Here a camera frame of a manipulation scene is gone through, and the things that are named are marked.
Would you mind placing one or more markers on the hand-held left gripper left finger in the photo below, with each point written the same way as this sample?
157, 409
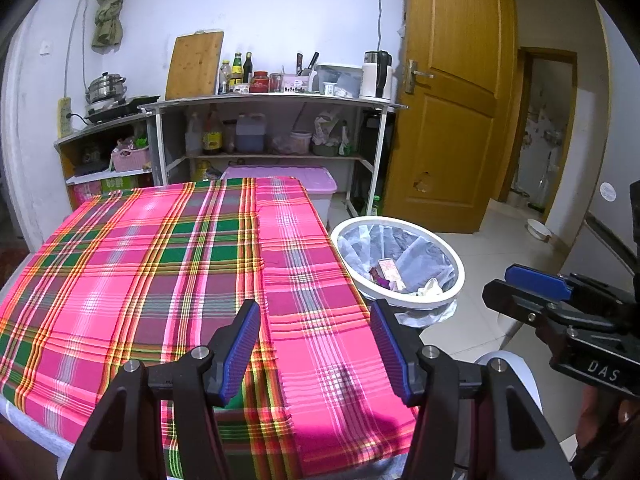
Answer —
240, 355

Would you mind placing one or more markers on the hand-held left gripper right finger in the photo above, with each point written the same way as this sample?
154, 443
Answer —
392, 355

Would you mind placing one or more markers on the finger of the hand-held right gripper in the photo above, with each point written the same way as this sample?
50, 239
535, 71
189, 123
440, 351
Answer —
515, 302
537, 280

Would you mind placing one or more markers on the white trash bin with liner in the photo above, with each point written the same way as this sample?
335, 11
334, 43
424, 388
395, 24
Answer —
415, 260

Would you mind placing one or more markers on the person's right hand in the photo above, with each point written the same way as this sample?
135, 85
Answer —
615, 415

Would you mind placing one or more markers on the white floor bowl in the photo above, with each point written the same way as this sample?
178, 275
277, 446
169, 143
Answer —
539, 230

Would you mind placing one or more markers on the pink green plaid tablecloth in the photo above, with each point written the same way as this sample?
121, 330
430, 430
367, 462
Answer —
125, 270

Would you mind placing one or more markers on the yellow wooden door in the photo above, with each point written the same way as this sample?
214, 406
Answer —
450, 135

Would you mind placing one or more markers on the yellow plastic bottle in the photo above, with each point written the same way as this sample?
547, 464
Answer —
202, 171

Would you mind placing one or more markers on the pink lid storage box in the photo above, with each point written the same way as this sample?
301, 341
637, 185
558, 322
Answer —
310, 180

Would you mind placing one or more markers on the green printed package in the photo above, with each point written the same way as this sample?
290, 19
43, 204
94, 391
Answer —
121, 181

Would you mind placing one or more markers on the dark lidded jar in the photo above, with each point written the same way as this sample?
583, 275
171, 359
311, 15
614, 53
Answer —
229, 137

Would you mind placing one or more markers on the dark liquid plastic jug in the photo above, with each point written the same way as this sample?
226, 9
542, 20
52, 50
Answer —
250, 134

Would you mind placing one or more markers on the yellow label oil bottle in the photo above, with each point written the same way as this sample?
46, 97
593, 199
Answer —
212, 135

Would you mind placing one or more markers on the large clear plastic bottle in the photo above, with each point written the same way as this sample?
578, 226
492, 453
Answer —
193, 137

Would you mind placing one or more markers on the pink printed package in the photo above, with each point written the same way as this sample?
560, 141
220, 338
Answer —
85, 195

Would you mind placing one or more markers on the pink plastic basket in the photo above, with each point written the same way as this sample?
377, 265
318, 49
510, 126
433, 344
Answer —
130, 159

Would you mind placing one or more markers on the bundle of plastic bags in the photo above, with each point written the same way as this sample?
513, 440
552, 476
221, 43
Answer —
330, 135

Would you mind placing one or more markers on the grey metal shelf unit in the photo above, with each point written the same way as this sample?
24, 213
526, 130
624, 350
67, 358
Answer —
280, 100

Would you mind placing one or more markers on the small wooden cabinet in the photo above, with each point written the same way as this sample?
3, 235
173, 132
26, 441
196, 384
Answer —
67, 160

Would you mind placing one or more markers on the white electric kettle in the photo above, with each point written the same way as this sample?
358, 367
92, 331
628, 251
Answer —
372, 77

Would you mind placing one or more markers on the small white cup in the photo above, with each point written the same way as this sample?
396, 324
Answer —
330, 89

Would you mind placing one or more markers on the red sauce jar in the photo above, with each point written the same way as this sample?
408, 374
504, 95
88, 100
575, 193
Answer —
259, 82

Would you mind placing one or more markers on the black induction cooker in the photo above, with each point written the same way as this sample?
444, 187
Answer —
120, 109

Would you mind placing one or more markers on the brown glass jar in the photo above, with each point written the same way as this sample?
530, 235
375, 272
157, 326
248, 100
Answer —
275, 83

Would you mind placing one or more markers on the clear seasoning bottle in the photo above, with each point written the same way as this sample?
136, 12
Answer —
224, 80

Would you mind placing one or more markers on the pink knife holder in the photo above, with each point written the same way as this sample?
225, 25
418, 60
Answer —
295, 85

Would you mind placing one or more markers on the clear plastic storage container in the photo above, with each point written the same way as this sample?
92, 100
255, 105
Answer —
345, 77

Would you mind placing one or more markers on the yellow green sauce bottle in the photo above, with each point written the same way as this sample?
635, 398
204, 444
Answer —
236, 75

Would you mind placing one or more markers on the dark glass sauce bottle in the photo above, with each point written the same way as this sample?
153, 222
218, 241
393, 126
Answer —
248, 69

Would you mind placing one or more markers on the wooden cutting board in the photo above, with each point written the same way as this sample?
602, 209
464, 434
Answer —
195, 65

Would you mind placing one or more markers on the yellow power strip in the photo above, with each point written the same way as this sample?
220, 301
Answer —
64, 117

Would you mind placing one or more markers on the steel cooking pot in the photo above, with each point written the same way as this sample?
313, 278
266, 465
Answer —
105, 87

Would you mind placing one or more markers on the green hanging cloth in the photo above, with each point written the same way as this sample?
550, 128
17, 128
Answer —
107, 15

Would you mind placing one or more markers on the round white wall sticker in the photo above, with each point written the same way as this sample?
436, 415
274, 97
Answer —
607, 191

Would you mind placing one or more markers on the white wall switch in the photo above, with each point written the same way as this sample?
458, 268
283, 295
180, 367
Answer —
45, 47

